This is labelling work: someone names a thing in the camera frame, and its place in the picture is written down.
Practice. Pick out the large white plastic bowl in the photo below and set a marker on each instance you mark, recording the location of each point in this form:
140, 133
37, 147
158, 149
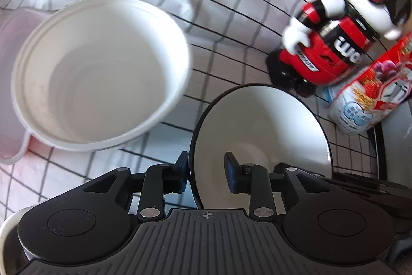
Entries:
96, 68

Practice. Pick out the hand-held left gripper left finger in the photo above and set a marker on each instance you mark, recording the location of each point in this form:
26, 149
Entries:
182, 172

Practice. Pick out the grey plate dark rim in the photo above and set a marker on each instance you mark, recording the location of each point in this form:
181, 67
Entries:
397, 149

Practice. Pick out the translucent lidded plastic container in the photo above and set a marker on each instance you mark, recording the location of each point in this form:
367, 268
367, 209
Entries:
13, 43

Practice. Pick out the black bowl white inside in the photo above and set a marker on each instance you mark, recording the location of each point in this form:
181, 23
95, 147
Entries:
264, 130

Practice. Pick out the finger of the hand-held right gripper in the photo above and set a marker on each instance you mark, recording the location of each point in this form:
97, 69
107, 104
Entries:
363, 182

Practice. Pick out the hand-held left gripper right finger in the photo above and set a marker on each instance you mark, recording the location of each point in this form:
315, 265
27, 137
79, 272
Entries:
230, 172

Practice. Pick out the red white snack packet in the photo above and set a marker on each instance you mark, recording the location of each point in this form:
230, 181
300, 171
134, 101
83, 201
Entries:
370, 94

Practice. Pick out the red white toy robot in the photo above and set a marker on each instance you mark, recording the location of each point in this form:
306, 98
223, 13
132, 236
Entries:
331, 49

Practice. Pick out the black checked white tablecloth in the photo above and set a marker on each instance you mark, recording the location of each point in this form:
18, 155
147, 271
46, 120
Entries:
225, 4

